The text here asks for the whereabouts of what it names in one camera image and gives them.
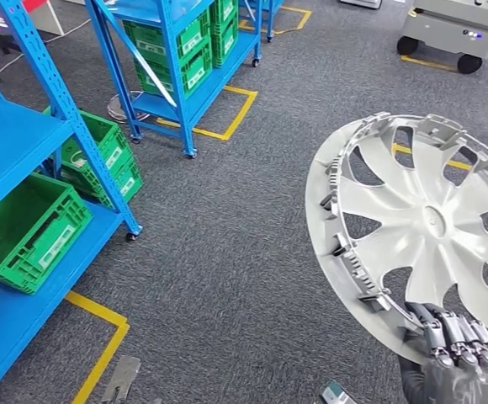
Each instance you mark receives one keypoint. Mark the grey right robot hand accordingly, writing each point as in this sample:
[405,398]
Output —
[471,368]

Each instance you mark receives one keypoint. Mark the grey plastic wheel hubcap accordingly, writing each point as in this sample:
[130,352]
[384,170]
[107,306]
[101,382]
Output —
[433,217]

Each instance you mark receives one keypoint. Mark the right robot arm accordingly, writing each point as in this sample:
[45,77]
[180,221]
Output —
[412,385]

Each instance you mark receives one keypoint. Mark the blue metal shelf rack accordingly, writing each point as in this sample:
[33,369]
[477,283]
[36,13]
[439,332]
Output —
[270,22]
[223,72]
[8,139]

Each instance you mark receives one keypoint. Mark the grey wheeled robot cart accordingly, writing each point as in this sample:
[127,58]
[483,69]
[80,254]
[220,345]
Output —
[450,28]

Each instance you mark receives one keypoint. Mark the green plastic crate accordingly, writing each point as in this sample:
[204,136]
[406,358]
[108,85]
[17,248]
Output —
[143,33]
[100,131]
[198,72]
[12,234]
[227,44]
[134,189]
[223,11]

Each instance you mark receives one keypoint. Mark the chrome stanchion base disc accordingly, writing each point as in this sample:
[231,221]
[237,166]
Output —
[119,108]

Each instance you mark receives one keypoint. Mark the white panel cabinet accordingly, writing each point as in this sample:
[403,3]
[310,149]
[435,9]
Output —
[50,17]

